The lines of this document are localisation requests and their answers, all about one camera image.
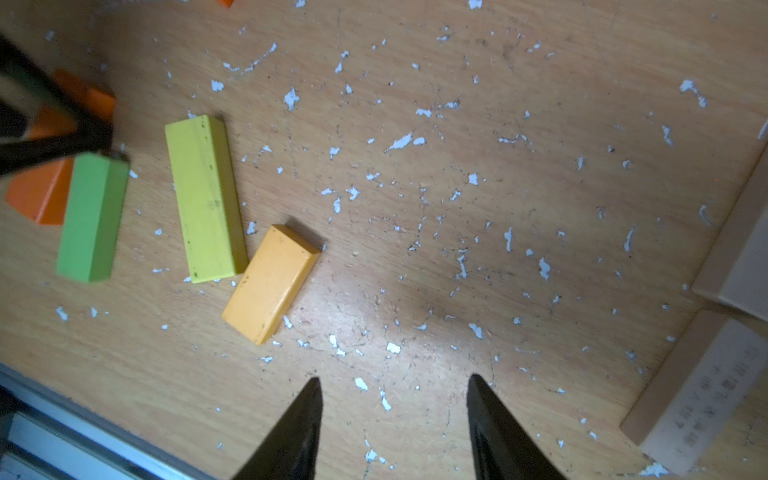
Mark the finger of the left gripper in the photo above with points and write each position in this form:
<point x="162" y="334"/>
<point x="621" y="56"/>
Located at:
<point x="18" y="153"/>

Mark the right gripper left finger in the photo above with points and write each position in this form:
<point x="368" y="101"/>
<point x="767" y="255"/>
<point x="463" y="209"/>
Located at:
<point x="289" y="451"/>

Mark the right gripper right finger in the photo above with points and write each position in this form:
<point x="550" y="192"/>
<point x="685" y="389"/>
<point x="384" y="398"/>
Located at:
<point x="501" y="447"/>

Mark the long light green block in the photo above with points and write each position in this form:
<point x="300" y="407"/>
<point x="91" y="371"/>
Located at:
<point x="92" y="218"/>

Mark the natural wood block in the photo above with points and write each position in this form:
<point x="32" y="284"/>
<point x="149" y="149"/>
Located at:
<point x="734" y="273"/>
<point x="711" y="368"/>

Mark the small yellow block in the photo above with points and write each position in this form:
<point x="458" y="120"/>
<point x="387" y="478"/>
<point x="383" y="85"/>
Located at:
<point x="270" y="283"/>

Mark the aluminium front rail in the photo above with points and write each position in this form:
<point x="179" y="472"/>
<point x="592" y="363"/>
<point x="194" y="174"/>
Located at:
<point x="47" y="436"/>

